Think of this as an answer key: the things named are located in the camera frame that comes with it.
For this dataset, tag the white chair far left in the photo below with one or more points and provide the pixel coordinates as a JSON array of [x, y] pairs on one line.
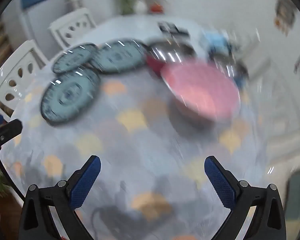
[[68, 28]]

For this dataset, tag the white chair near left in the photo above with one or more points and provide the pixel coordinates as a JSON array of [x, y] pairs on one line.
[[17, 73]]

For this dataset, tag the blue patterned plate three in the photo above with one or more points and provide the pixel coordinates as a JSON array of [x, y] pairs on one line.
[[119, 56]]

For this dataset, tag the white chair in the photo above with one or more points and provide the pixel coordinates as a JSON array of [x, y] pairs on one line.
[[17, 73], [68, 28]]

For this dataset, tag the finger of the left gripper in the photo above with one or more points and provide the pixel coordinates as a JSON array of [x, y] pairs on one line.
[[10, 130]]

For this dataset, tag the red lidded dish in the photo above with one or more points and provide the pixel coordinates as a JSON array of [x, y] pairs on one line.
[[156, 8]]

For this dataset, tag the blue tissue pack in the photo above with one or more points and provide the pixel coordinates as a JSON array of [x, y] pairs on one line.
[[214, 42]]

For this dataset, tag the pink ceramic bowl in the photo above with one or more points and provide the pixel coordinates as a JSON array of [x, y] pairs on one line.
[[203, 89]]

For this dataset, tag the fan pattern table mat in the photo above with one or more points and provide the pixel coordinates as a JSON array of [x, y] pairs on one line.
[[152, 183]]

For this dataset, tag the white dining table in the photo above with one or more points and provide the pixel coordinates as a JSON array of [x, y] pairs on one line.
[[141, 27]]

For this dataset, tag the blue patterned plate two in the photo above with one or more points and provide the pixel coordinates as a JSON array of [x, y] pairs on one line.
[[73, 58]]

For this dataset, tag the white refrigerator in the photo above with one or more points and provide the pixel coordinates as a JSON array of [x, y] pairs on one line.
[[33, 24]]

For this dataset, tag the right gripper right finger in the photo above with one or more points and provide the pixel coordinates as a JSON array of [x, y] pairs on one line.
[[268, 221]]

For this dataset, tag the red steel bowl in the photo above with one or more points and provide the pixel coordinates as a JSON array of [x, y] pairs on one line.
[[163, 52]]

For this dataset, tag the blue patterned plate one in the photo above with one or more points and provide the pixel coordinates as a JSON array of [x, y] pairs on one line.
[[69, 95]]

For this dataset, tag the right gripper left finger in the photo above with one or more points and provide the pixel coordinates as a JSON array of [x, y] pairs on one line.
[[66, 196]]

